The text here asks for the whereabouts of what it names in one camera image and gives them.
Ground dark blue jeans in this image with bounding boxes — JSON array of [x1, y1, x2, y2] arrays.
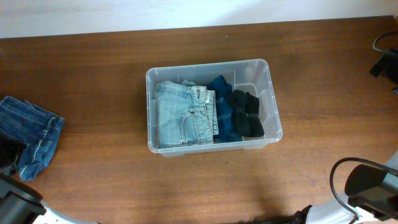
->
[[1, 96, 64, 182]]

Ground dark grey garment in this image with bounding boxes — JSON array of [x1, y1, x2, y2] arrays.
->
[[227, 90, 264, 138]]

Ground blue garment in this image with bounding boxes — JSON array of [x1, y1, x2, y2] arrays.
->
[[206, 75, 243, 142]]

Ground light blue jeans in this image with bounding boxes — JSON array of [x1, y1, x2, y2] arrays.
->
[[154, 81, 218, 149]]

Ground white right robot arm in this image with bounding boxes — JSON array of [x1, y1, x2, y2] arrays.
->
[[291, 154, 397, 223]]

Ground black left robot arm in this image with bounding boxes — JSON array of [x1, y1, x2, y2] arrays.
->
[[1, 135, 94, 224]]

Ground clear plastic storage bin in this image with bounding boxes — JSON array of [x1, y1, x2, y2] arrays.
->
[[146, 58, 283, 157]]

